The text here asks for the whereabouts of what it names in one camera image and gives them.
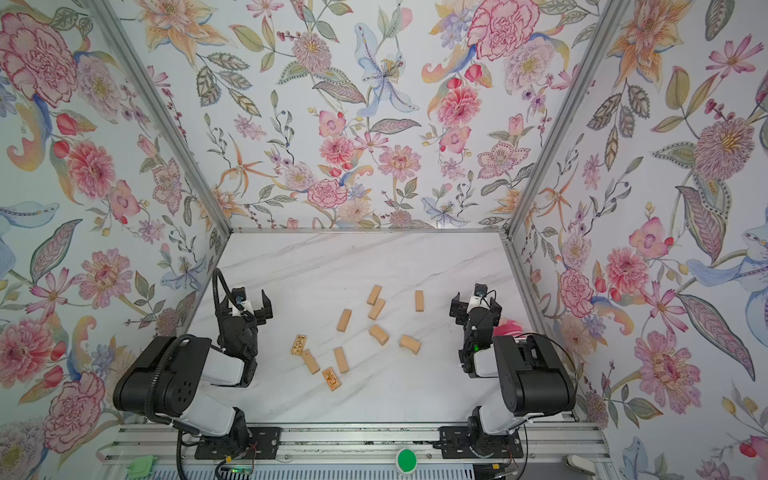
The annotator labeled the plain flat wood block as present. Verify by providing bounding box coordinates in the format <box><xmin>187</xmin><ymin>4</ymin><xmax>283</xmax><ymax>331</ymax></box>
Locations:
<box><xmin>301</xmin><ymin>349</ymin><xmax>320</xmax><ymax>375</ymax></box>
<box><xmin>334</xmin><ymin>347</ymin><xmax>349</xmax><ymax>374</ymax></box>

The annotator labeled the pink plush toy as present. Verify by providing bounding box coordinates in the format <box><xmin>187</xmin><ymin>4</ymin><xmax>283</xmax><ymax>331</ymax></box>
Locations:
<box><xmin>493</xmin><ymin>319</ymin><xmax>525</xmax><ymax>336</ymax></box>

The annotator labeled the arched wood block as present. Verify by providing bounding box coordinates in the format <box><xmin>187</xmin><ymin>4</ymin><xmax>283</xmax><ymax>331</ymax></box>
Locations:
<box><xmin>399</xmin><ymin>335</ymin><xmax>422</xmax><ymax>355</ymax></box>
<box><xmin>368</xmin><ymin>325</ymin><xmax>389</xmax><ymax>346</ymax></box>

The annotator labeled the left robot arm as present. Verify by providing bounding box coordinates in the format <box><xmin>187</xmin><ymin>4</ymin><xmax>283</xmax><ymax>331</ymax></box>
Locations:
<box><xmin>113</xmin><ymin>269</ymin><xmax>273</xmax><ymax>457</ymax></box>

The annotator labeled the plain wood block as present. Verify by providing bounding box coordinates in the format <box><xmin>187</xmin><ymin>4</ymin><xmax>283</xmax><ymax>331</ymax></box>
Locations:
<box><xmin>301</xmin><ymin>349</ymin><xmax>320</xmax><ymax>375</ymax></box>
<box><xmin>367</xmin><ymin>285</ymin><xmax>382</xmax><ymax>306</ymax></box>
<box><xmin>334</xmin><ymin>347</ymin><xmax>349</xmax><ymax>374</ymax></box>
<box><xmin>415</xmin><ymin>290</ymin><xmax>425</xmax><ymax>312</ymax></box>
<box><xmin>368</xmin><ymin>298</ymin><xmax>386</xmax><ymax>321</ymax></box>
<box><xmin>336</xmin><ymin>309</ymin><xmax>352</xmax><ymax>332</ymax></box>

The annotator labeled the right corner aluminium post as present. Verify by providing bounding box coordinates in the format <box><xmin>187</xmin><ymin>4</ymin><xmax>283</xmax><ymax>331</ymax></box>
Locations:
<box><xmin>506</xmin><ymin>1</ymin><xmax>627</xmax><ymax>241</ymax></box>

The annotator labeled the left corner aluminium post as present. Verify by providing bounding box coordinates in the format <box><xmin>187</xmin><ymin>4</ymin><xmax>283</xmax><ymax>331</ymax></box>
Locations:
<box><xmin>84</xmin><ymin>0</ymin><xmax>233</xmax><ymax>240</ymax></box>

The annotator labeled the corner aluminium post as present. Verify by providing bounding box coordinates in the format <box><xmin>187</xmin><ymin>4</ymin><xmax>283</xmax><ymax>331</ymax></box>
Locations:
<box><xmin>506</xmin><ymin>1</ymin><xmax>627</xmax><ymax>241</ymax></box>
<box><xmin>84</xmin><ymin>0</ymin><xmax>233</xmax><ymax>240</ymax></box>

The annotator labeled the white device on rail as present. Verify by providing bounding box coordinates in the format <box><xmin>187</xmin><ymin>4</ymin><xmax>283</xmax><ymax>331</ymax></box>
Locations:
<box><xmin>564</xmin><ymin>455</ymin><xmax>597</xmax><ymax>476</ymax></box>

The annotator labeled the printed wood block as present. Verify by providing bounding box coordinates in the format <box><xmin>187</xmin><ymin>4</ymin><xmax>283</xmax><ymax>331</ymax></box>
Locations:
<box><xmin>291</xmin><ymin>334</ymin><xmax>307</xmax><ymax>356</ymax></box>
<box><xmin>322</xmin><ymin>367</ymin><xmax>341</xmax><ymax>391</ymax></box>

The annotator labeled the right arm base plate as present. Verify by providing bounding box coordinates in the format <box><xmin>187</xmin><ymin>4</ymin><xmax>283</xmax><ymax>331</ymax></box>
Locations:
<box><xmin>435</xmin><ymin>426</ymin><xmax>524</xmax><ymax>461</ymax></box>

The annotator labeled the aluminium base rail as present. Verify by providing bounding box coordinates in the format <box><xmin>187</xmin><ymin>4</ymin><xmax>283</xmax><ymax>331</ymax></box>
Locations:
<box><xmin>96</xmin><ymin>417</ymin><xmax>618</xmax><ymax>479</ymax></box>

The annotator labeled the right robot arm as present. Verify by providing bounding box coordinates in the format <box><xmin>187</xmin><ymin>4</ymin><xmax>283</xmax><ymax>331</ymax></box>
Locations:
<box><xmin>439</xmin><ymin>284</ymin><xmax>576</xmax><ymax>460</ymax></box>

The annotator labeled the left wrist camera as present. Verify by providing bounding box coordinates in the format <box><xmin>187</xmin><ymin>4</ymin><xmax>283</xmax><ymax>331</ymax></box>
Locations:
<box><xmin>229</xmin><ymin>287</ymin><xmax>252</xmax><ymax>312</ymax></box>

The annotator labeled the green round button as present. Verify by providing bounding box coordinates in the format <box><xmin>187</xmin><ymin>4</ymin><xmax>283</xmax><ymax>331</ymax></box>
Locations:
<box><xmin>395</xmin><ymin>448</ymin><xmax>418</xmax><ymax>475</ymax></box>

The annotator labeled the green tag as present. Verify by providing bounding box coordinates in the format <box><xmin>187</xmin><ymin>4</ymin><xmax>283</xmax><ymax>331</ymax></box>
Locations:
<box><xmin>125</xmin><ymin>455</ymin><xmax>156</xmax><ymax>480</ymax></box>

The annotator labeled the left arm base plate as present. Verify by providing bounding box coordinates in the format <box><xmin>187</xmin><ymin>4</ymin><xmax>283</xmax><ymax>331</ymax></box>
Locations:
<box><xmin>194</xmin><ymin>427</ymin><xmax>282</xmax><ymax>461</ymax></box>

